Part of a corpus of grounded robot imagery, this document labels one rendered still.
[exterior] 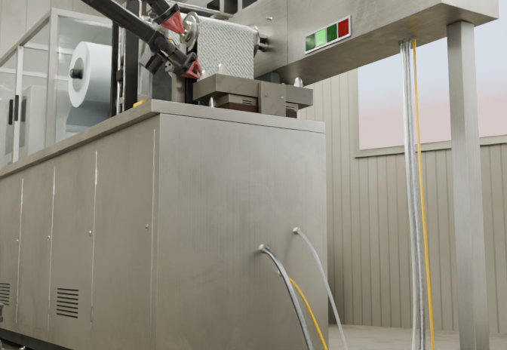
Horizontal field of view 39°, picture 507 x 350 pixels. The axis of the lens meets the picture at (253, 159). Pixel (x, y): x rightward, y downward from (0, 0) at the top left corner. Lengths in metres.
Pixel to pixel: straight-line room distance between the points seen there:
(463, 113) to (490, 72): 2.55
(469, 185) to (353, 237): 2.88
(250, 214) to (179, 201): 0.25
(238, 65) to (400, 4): 0.70
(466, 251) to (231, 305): 0.72
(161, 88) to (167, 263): 0.98
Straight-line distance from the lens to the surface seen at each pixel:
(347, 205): 5.03
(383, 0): 2.30
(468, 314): 2.17
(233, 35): 2.66
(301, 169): 2.39
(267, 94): 2.41
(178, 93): 2.58
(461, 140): 2.20
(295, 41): 2.63
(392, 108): 4.94
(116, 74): 2.89
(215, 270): 2.19
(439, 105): 4.81
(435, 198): 4.76
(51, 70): 3.44
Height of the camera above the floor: 0.41
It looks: 8 degrees up
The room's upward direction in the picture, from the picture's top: straight up
